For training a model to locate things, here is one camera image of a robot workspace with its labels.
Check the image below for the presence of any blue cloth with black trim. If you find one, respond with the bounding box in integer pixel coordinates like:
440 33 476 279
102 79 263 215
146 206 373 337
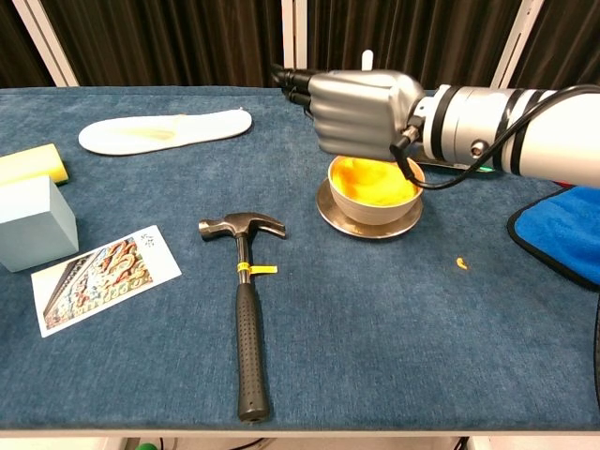
506 185 600 293

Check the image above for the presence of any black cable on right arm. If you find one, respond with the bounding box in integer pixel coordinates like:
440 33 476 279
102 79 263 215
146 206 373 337
390 83 600 191

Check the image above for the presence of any postcard with building photo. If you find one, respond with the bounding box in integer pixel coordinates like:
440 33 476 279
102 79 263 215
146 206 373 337
30 224 183 338

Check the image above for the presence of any yellow sponge green scouring pad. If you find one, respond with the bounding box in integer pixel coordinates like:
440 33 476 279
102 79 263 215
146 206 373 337
0 142 70 187

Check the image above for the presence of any light blue foam cube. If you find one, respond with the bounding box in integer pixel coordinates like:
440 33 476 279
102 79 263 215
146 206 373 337
0 175 80 274

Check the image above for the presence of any white partition frame post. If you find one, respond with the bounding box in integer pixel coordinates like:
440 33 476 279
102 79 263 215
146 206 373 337
11 0 79 88
280 0 308 90
489 0 545 90

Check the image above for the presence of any metal saucer plate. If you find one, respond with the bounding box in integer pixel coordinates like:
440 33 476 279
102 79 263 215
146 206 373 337
315 177 425 240

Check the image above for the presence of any claw hammer black rubber handle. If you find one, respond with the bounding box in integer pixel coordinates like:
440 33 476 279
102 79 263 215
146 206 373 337
197 211 288 422

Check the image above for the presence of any off-white ceramic bowl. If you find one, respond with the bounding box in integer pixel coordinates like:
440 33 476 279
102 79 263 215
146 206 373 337
327 154 427 225

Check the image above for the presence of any dark blue table cover cloth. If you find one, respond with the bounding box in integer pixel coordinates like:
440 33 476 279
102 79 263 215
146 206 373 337
0 86 600 431

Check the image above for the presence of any white disposable slipper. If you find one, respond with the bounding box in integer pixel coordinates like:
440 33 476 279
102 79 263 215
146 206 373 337
78 108 253 157

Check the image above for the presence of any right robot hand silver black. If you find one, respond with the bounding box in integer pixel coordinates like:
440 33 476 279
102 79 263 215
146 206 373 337
270 64 428 163

